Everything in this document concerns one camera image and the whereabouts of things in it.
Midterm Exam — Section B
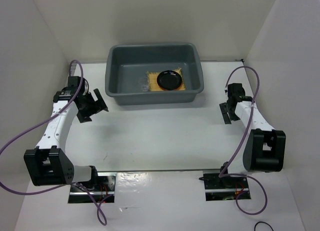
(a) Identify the clear glass cup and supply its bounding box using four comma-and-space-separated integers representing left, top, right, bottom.
138, 76, 149, 86
140, 84, 150, 92

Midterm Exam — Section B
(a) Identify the black cable loop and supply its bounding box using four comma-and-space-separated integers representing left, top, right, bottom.
254, 221, 274, 231

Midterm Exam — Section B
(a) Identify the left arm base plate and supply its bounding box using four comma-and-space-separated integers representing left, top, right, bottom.
68, 172, 117, 204

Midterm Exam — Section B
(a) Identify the black round plate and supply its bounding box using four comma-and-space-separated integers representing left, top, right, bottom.
156, 70, 183, 91

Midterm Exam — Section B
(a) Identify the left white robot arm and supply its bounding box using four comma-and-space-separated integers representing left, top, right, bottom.
23, 76, 108, 191

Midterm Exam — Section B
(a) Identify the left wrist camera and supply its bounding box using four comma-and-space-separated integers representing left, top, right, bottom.
80, 78, 89, 96

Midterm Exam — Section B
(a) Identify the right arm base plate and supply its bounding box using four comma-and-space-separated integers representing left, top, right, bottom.
198, 169, 251, 202

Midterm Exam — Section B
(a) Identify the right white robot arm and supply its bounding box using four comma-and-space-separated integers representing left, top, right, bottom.
219, 83, 286, 173

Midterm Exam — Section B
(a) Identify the grey plastic bin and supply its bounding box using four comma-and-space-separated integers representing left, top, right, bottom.
105, 42, 204, 106

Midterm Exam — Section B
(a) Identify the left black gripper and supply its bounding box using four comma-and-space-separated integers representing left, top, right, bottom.
76, 88, 108, 123

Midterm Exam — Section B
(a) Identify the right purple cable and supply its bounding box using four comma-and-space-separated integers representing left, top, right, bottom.
218, 65, 269, 215

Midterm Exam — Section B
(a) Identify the woven bamboo placemat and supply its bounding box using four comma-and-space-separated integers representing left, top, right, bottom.
146, 67, 186, 92

